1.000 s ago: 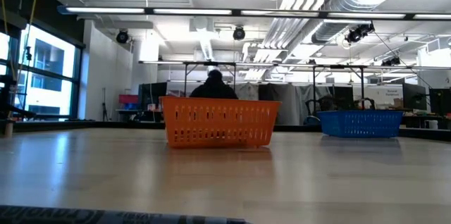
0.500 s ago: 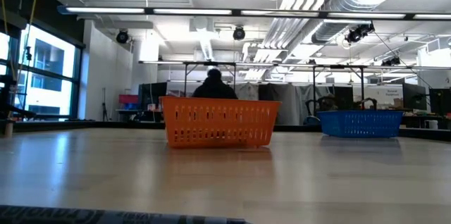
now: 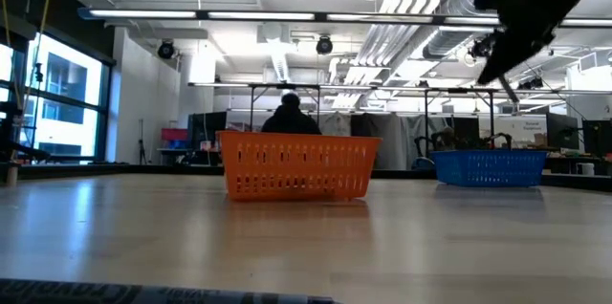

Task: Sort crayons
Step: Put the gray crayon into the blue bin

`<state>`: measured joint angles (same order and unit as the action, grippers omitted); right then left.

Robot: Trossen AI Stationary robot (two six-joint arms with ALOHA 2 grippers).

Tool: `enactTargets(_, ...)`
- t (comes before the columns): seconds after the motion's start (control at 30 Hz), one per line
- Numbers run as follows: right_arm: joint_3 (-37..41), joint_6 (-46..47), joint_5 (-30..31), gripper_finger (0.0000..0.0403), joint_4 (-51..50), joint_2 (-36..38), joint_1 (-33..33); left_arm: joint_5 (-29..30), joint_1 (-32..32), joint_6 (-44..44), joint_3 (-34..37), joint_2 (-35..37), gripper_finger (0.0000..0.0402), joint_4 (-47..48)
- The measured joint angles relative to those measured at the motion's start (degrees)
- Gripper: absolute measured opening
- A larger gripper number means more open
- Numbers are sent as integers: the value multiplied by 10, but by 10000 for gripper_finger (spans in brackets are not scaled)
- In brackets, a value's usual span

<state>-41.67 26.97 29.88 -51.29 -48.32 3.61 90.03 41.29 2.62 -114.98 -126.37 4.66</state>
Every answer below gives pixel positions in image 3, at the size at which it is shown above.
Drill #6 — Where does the silver ventilation duct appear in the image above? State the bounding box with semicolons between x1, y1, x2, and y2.
372;0;498;61

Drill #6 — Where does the blue plastic basket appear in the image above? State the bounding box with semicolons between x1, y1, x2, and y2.
429;149;549;187

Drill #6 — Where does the blue crayon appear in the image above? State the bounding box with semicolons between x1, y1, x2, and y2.
0;278;341;304

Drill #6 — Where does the black ceiling spotlight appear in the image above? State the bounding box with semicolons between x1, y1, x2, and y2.
315;34;334;55
157;39;177;60
470;38;493;59

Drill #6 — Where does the thin black tripod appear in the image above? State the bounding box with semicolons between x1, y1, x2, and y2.
137;118;148;165

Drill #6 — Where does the gray fabric cover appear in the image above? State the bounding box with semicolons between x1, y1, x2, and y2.
318;112;453;171

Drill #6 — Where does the black ceiling light track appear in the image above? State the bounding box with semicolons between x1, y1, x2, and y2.
78;6;612;29

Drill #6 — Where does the red storage bin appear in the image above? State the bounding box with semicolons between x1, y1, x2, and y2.
161;127;189;142

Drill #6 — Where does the window with dark frame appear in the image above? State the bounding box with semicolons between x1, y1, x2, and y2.
0;31;114;162

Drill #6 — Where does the yellow cable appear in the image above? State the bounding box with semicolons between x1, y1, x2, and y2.
0;0;57;109

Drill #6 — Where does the white sign board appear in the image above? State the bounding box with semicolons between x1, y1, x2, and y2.
496;117;546;148

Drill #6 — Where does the orange plastic basket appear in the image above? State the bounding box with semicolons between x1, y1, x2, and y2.
215;130;383;202

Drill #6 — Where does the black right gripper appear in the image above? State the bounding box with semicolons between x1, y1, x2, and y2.
476;0;561;86

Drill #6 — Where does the person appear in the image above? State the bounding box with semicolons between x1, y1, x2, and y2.
260;92;322;136

